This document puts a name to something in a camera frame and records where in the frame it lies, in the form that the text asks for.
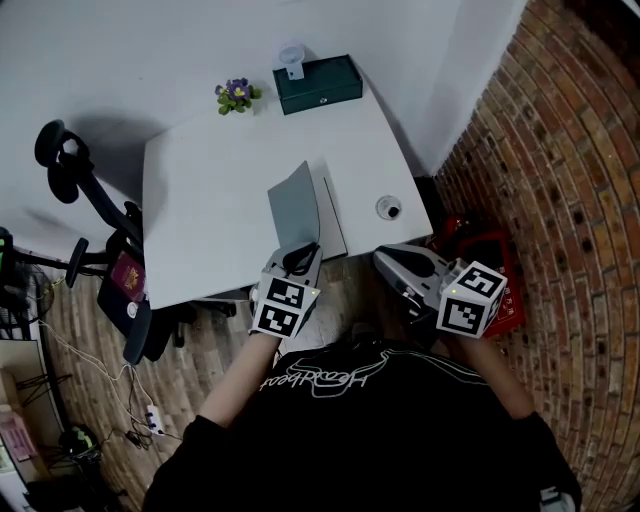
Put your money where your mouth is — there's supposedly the round desk cable grommet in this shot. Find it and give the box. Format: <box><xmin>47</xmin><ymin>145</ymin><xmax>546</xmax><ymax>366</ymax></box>
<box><xmin>375</xmin><ymin>194</ymin><xmax>404</xmax><ymax>222</ymax></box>

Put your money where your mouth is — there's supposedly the maroon booklet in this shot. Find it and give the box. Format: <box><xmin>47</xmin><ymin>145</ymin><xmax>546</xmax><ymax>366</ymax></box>
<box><xmin>108</xmin><ymin>250</ymin><xmax>147</xmax><ymax>302</ymax></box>

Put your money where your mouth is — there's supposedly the small purple flower plant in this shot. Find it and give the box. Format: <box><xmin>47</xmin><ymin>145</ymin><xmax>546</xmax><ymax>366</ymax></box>
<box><xmin>214</xmin><ymin>77</ymin><xmax>264</xmax><ymax>117</ymax></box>

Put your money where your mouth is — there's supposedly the red fire extinguisher box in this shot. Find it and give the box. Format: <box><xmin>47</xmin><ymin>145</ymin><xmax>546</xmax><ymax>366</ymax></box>
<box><xmin>433</xmin><ymin>213</ymin><xmax>527</xmax><ymax>340</ymax></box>

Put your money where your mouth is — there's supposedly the person's left forearm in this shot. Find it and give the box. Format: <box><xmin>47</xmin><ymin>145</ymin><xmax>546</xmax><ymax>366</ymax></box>
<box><xmin>198</xmin><ymin>330</ymin><xmax>282</xmax><ymax>429</ymax></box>

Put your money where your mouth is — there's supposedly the pink packet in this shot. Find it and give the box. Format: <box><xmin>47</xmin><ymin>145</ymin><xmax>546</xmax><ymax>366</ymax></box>
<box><xmin>0</xmin><ymin>404</ymin><xmax>40</xmax><ymax>462</ymax></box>

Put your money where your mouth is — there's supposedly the white cable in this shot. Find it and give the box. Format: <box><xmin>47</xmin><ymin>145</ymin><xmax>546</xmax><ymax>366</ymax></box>
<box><xmin>37</xmin><ymin>318</ymin><xmax>154</xmax><ymax>416</ymax></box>

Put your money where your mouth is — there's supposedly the black and green helmet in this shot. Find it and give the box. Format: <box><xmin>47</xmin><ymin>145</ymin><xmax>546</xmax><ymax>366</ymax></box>
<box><xmin>58</xmin><ymin>423</ymin><xmax>104</xmax><ymax>462</ymax></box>

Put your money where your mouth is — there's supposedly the wooden side table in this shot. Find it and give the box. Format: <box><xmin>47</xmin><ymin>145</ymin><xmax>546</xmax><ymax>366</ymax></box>
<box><xmin>0</xmin><ymin>338</ymin><xmax>70</xmax><ymax>512</ymax></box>

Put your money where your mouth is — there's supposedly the black office chair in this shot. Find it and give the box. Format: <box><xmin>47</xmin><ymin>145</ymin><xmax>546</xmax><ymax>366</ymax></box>
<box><xmin>33</xmin><ymin>118</ymin><xmax>201</xmax><ymax>367</ymax></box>

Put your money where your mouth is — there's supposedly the black cable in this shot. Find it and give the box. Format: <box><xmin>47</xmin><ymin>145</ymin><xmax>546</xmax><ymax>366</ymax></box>
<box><xmin>102</xmin><ymin>367</ymin><xmax>184</xmax><ymax>451</ymax></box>

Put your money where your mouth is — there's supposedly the person's right forearm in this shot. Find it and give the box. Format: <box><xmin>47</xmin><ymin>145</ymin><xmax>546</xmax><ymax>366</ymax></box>
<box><xmin>447</xmin><ymin>333</ymin><xmax>537</xmax><ymax>422</ymax></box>

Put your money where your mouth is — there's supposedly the person's black printed shirt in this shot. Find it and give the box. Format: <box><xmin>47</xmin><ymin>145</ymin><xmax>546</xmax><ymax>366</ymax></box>
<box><xmin>142</xmin><ymin>338</ymin><xmax>584</xmax><ymax>512</ymax></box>

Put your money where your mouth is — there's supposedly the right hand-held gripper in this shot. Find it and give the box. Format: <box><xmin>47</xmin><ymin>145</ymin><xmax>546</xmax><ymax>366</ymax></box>
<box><xmin>372</xmin><ymin>243</ymin><xmax>509</xmax><ymax>341</ymax></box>

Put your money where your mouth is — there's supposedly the black standing fan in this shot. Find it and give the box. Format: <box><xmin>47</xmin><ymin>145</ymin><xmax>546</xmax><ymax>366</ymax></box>
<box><xmin>0</xmin><ymin>227</ymin><xmax>57</xmax><ymax>342</ymax></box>

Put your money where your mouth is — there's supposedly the grey laptop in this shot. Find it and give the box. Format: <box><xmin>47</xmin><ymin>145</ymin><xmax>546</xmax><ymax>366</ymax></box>
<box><xmin>266</xmin><ymin>159</ymin><xmax>350</xmax><ymax>260</ymax></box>

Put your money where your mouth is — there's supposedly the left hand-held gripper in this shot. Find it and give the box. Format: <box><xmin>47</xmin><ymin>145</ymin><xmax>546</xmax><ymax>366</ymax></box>
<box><xmin>249</xmin><ymin>242</ymin><xmax>324</xmax><ymax>341</ymax></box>

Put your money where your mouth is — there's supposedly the white power strip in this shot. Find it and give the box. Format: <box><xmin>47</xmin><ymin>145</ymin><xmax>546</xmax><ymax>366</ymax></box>
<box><xmin>145</xmin><ymin>403</ymin><xmax>167</xmax><ymax>438</ymax></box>

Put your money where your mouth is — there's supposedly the dark green box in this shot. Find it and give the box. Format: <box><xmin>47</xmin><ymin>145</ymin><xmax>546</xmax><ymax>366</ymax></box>
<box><xmin>272</xmin><ymin>53</ymin><xmax>364</xmax><ymax>117</ymax></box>

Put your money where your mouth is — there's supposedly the small white desk fan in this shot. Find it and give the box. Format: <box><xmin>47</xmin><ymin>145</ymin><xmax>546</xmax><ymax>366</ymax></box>
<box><xmin>277</xmin><ymin>43</ymin><xmax>307</xmax><ymax>82</ymax></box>

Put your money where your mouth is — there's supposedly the white desk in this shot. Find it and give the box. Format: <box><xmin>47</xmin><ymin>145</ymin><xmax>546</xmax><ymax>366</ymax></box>
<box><xmin>141</xmin><ymin>89</ymin><xmax>434</xmax><ymax>311</ymax></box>

